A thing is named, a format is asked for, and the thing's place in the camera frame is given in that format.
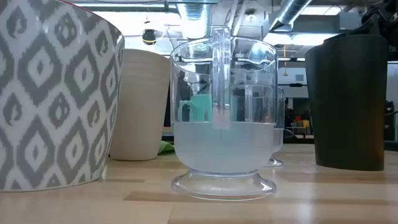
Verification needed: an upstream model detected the grey white patterned mug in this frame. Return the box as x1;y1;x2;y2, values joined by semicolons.
0;0;125;192

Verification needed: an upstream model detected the green cloth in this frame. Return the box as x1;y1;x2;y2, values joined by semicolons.
157;140;175;155

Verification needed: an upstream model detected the black tumbler cup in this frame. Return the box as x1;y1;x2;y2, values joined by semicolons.
304;34;389;172

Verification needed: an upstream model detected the teal mug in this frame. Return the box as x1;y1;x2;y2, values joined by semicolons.
177;94;231;123

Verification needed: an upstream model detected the clear plastic cup with handle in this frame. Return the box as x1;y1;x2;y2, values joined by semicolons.
264;86;285;168
169;27;278;202

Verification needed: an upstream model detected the silver ceiling duct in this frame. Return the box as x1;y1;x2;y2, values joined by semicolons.
177;2;213;40
269;0;313;32

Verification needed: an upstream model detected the black ceiling fixture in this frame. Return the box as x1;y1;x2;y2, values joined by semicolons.
142;29;157;46

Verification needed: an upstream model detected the beige ribbed cup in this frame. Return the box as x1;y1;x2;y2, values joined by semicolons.
109;49;171;162

